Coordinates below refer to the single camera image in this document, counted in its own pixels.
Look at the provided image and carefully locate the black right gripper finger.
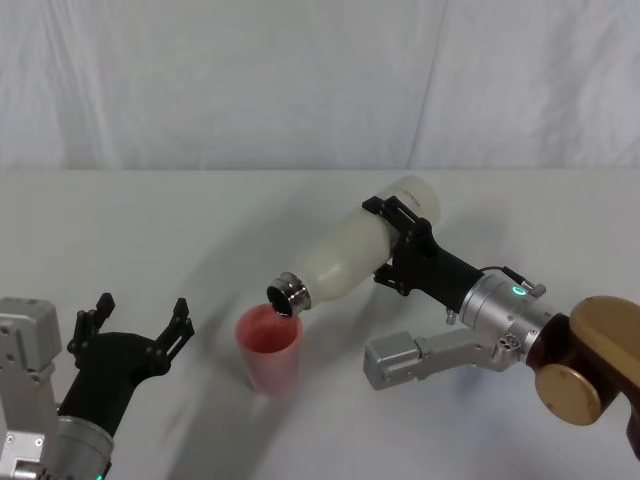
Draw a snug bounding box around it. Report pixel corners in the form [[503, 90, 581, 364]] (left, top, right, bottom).
[[371, 263, 414, 298], [361, 195, 435, 252]]

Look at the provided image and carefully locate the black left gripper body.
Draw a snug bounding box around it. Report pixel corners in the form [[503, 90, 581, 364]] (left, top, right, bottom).
[[56, 331, 171, 439]]

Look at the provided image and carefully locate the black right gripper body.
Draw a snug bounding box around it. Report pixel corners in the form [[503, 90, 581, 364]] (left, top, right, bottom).
[[391, 229, 485, 315]]

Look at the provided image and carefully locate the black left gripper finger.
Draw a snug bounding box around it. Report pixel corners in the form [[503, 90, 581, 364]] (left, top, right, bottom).
[[149, 296, 196, 373], [66, 291, 118, 356]]

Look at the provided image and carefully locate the cream vacuum bottle steel neck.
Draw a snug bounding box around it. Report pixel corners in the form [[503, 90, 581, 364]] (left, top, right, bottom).
[[266, 175, 442, 319]]

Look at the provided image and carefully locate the pink cup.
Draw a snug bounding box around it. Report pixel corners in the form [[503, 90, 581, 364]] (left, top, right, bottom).
[[234, 301, 305, 396]]

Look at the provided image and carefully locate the white table cloth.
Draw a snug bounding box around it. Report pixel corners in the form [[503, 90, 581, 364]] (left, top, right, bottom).
[[0, 167, 640, 480]]

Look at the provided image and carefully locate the white draped curtain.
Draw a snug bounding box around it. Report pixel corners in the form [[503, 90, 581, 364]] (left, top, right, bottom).
[[0, 0, 640, 174]]

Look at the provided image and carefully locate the thin dark cable silver plug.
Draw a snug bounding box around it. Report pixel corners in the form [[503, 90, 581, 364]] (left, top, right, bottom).
[[480, 264, 548, 296]]

